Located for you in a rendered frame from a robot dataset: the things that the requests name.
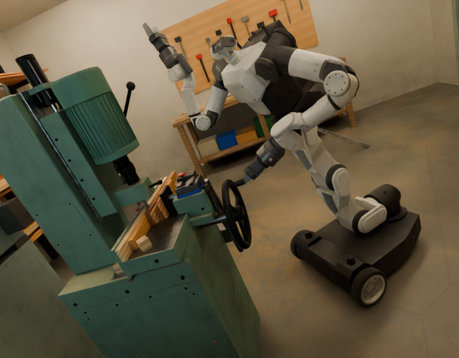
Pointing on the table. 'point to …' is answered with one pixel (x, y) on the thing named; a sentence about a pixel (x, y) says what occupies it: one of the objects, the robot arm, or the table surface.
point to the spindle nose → (127, 170)
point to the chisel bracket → (134, 192)
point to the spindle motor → (96, 114)
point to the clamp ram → (168, 198)
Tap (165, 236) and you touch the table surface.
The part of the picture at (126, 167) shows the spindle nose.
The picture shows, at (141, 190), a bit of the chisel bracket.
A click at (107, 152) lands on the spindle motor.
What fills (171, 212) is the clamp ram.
